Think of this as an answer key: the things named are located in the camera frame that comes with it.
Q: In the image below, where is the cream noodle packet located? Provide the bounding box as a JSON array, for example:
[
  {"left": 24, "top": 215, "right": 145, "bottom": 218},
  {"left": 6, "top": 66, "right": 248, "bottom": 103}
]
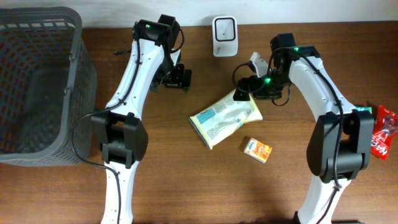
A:
[{"left": 189, "top": 90, "right": 263, "bottom": 150}]

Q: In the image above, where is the orange tissue pack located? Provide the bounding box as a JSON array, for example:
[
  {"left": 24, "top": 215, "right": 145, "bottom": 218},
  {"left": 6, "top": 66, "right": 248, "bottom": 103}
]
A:
[{"left": 244, "top": 138, "right": 272, "bottom": 163}]

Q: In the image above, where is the red snack bag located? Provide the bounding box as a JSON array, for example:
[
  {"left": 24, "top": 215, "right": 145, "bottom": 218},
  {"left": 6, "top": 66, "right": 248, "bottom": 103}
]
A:
[{"left": 371, "top": 105, "right": 397, "bottom": 160}]

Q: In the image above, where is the teal tissue pack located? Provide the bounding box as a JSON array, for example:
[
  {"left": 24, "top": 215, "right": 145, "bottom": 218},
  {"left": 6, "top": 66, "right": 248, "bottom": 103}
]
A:
[{"left": 356, "top": 106, "right": 373, "bottom": 114}]

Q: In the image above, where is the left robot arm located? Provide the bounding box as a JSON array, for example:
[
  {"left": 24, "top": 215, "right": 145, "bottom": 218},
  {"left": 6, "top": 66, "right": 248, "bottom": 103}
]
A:
[{"left": 91, "top": 14, "right": 192, "bottom": 223}]

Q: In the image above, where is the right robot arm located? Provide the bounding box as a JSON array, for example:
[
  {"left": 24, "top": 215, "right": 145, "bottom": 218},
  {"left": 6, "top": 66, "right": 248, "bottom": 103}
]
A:
[{"left": 233, "top": 33, "right": 374, "bottom": 223}]

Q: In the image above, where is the white barcode scanner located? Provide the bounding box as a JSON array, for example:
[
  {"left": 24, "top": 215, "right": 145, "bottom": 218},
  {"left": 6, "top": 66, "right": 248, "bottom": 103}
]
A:
[{"left": 212, "top": 16, "right": 239, "bottom": 57}]

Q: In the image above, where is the grey plastic mesh basket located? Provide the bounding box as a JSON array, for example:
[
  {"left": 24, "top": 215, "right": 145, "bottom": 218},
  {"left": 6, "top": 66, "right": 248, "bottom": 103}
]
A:
[{"left": 1, "top": 7, "right": 97, "bottom": 167}]

